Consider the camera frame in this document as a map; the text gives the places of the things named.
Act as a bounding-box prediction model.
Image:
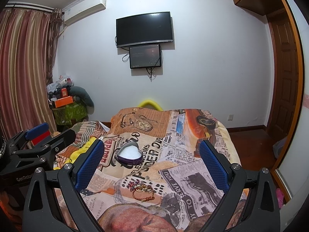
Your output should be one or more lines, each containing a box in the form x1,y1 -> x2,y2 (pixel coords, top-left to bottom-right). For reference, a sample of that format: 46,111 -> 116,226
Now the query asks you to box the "purple heart-shaped tin box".
116,142 -> 143,165

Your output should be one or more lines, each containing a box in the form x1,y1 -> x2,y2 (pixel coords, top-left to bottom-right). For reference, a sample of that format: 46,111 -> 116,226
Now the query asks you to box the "red gold braided bracelet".
131,184 -> 156,202

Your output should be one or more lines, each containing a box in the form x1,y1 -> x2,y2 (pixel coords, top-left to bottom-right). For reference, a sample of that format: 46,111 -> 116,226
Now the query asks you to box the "red white box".
31,130 -> 51,146

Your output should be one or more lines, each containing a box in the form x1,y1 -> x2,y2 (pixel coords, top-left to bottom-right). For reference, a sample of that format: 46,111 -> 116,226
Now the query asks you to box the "yellow fleece blanket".
53,137 -> 97,170

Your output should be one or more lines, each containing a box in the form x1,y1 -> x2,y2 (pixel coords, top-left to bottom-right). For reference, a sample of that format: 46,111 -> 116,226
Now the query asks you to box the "green patterned storage box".
52,102 -> 88,125

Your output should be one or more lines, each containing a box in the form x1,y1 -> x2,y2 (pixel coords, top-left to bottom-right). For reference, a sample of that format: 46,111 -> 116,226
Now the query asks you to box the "orange box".
54,96 -> 73,108

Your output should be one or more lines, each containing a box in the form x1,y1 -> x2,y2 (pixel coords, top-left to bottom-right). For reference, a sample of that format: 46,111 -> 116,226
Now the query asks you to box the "grey plush pillow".
69,86 -> 94,114

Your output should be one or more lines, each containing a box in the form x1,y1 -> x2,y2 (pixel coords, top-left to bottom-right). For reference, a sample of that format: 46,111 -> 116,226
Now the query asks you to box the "striped red curtain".
1,8 -> 62,139

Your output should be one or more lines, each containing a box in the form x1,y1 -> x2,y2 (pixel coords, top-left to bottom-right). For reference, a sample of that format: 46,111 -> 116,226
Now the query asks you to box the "yellow round cushion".
138,100 -> 163,111

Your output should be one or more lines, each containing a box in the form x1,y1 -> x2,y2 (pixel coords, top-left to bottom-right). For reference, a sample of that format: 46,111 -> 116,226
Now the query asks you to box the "newspaper print bed blanket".
53,107 -> 249,232

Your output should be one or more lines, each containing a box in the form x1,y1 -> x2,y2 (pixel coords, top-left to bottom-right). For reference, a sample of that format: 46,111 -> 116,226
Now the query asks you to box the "brown wooden door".
267,8 -> 299,141

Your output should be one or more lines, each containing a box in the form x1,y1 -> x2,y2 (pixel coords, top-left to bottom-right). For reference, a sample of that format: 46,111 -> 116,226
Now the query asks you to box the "white air conditioner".
64,0 -> 106,26

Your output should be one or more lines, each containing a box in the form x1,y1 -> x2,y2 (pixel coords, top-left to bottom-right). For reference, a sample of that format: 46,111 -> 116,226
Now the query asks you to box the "wall power socket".
228,114 -> 234,121

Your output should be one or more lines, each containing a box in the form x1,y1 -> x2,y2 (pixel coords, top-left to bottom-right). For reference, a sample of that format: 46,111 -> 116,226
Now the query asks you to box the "small wall monitor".
129,44 -> 162,69

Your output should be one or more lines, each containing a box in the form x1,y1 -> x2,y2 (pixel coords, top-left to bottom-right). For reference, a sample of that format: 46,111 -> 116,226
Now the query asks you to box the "large wall television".
116,12 -> 173,48

